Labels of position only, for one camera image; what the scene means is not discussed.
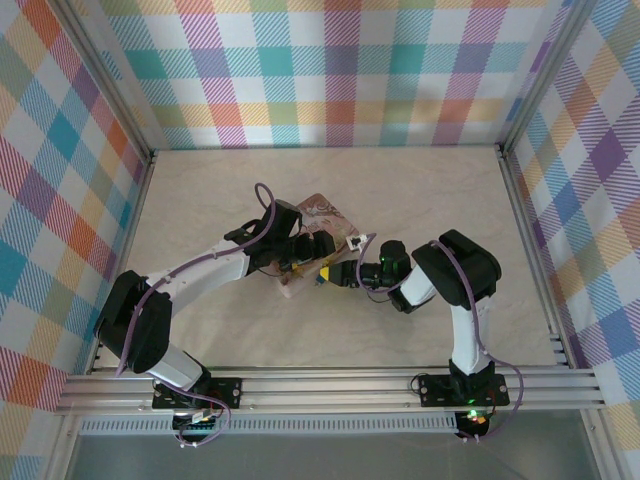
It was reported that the pink fairy print tin box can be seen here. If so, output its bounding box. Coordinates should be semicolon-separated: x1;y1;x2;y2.
272;192;362;301

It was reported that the small controller board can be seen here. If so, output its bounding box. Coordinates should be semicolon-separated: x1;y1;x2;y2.
172;409;224;437
457;407;490;436

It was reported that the sheet metal panel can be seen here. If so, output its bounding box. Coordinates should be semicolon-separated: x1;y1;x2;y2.
54;412;614;480

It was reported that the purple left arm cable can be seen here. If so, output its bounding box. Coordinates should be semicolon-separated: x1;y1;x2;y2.
115;181;277;379

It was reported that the aluminium front rail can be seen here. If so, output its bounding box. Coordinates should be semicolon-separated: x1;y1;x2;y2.
54;367;609;416

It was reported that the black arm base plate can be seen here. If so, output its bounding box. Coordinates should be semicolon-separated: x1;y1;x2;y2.
151;377;245;412
418;373;510;407

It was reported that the slotted grey cable duct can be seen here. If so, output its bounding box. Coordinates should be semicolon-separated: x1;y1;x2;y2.
79;413;460;436

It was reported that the aluminium floor rail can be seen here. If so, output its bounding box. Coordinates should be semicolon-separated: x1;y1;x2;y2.
87;149;159;376
497;147;576;369

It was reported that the aluminium upright post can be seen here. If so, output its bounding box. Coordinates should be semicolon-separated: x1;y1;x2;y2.
497;0;594;156
49;0;157;162

